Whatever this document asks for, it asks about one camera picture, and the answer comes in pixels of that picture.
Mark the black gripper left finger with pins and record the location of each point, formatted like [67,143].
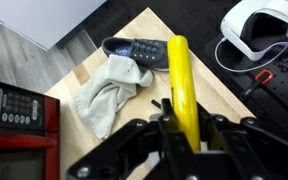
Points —
[176,149]

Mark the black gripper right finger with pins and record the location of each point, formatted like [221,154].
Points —
[217,163]

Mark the yellow T-handle hex key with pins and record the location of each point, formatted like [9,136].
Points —
[181,115]

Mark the black pegboard panel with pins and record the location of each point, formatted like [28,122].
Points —
[264,91]

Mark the orange black clamp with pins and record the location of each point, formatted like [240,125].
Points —
[260,79]

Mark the white towel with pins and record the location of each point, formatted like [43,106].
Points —
[101,97]

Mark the dark grey sneaker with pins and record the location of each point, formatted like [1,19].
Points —
[147,53]

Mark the white VR headset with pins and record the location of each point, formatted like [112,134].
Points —
[256,26]

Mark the red black microwave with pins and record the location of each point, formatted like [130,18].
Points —
[29,135]

